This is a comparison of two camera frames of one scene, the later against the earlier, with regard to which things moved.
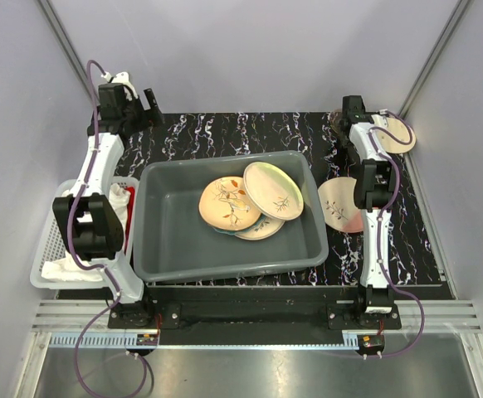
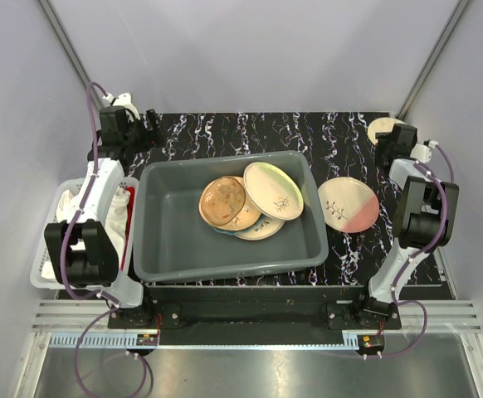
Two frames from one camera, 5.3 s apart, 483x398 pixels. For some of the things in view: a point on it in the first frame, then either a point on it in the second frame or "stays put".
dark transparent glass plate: [335, 115] -> [221, 200]
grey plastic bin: [173, 242] stays put
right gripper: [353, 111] -> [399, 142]
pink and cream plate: [337, 205] stays put
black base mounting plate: [252, 315] stays put
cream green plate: [271, 192] stays put
